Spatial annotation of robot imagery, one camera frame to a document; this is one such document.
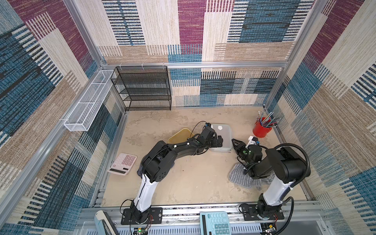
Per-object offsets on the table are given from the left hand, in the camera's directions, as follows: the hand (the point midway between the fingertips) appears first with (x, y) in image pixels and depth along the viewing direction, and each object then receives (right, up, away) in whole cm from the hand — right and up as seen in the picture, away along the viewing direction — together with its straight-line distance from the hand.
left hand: (219, 142), depth 94 cm
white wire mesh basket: (-70, +14, -24) cm, 76 cm away
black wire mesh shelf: (-53, +38, +17) cm, 68 cm away
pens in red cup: (+32, +13, +4) cm, 35 cm away
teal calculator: (-7, -35, -24) cm, 43 cm away
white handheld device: (-59, -35, -25) cm, 73 cm away
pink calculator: (-58, -13, -5) cm, 60 cm away
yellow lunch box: (-25, +3, +5) cm, 25 cm away
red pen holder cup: (+28, +6, +4) cm, 29 cm away
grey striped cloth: (+8, -17, -9) cm, 21 cm away
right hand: (+9, 0, 0) cm, 9 cm away
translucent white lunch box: (+5, +7, +5) cm, 10 cm away
